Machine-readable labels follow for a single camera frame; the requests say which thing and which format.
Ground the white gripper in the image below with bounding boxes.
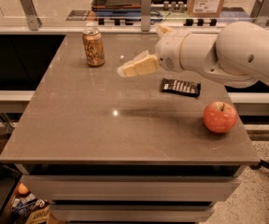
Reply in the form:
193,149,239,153
117,23,190,77

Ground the orange soda can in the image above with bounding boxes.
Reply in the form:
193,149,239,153
82,28,105,67

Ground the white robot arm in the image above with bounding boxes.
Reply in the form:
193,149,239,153
118,21,269,88

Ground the cardboard box with label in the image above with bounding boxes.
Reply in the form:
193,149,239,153
187,0,225,18

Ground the red apple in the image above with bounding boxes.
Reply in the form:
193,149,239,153
203,102,238,133

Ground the grey drawer cabinet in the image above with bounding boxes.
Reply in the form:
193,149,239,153
21,175,240,224

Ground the orange fruit in bin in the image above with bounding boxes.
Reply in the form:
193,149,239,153
17,183,30,196

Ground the snack bag in bin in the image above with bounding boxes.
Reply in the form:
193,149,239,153
10,194,50,224

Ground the middle metal glass bracket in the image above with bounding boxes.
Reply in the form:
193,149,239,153
141,0,151,32

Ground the metal glass bracket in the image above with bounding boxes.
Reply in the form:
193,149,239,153
141,0,151,32
20,0,42,31
250,0,269,27

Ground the right metal glass bracket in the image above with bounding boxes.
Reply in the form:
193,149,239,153
250,0,269,27

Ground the left metal glass bracket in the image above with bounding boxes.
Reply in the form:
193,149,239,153
20,0,42,31

